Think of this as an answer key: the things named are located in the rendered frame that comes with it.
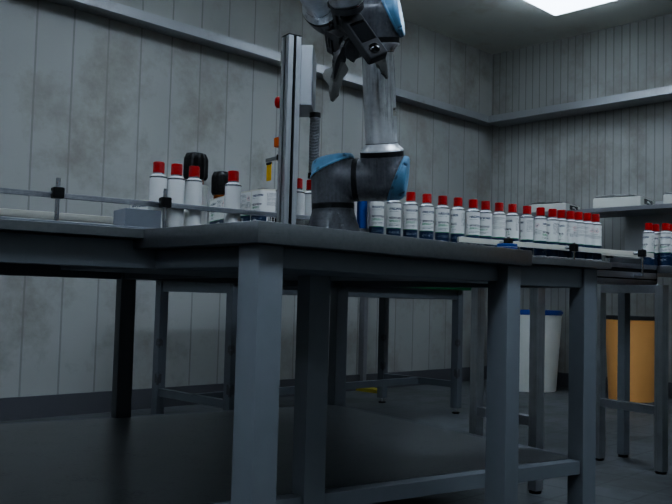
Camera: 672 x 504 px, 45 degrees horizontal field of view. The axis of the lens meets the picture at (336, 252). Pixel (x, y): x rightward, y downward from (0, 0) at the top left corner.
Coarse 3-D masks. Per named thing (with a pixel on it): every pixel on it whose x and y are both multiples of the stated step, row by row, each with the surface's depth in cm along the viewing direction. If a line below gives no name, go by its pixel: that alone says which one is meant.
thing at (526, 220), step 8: (528, 208) 325; (528, 216) 324; (520, 224) 327; (528, 224) 324; (520, 232) 326; (528, 232) 324; (520, 240) 326; (528, 240) 324; (520, 248) 326; (528, 248) 324
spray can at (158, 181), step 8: (160, 168) 241; (152, 176) 240; (160, 176) 240; (152, 184) 240; (160, 184) 240; (152, 192) 240; (160, 192) 240; (152, 200) 240; (152, 208) 240; (160, 208) 240
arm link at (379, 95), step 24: (384, 0) 207; (384, 24) 208; (384, 96) 212; (384, 120) 213; (384, 144) 214; (360, 168) 215; (384, 168) 213; (408, 168) 219; (360, 192) 216; (384, 192) 215
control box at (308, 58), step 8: (304, 48) 253; (312, 48) 252; (304, 56) 252; (312, 56) 252; (304, 64) 252; (312, 64) 252; (304, 72) 252; (312, 72) 252; (304, 80) 252; (312, 80) 252; (304, 88) 252; (312, 88) 252; (304, 96) 252; (312, 96) 252; (304, 104) 252; (312, 104) 253; (304, 112) 261
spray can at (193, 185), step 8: (192, 168) 247; (192, 176) 247; (192, 184) 246; (200, 184) 248; (192, 192) 246; (200, 192) 247; (192, 200) 246; (200, 200) 248; (184, 216) 247; (192, 216) 246; (200, 216) 248; (184, 224) 247; (192, 224) 246; (200, 224) 248
